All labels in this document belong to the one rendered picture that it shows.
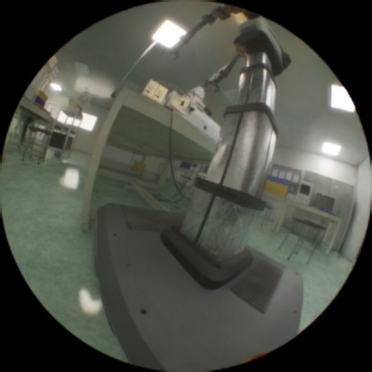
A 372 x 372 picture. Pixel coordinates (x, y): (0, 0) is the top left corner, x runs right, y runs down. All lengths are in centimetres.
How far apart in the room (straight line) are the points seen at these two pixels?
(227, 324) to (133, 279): 16
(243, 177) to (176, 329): 26
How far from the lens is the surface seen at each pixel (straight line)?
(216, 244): 25
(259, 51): 61
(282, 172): 499
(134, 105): 65
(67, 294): 50
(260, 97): 36
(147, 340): 18
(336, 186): 467
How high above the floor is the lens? 43
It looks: 4 degrees down
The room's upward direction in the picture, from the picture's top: 19 degrees clockwise
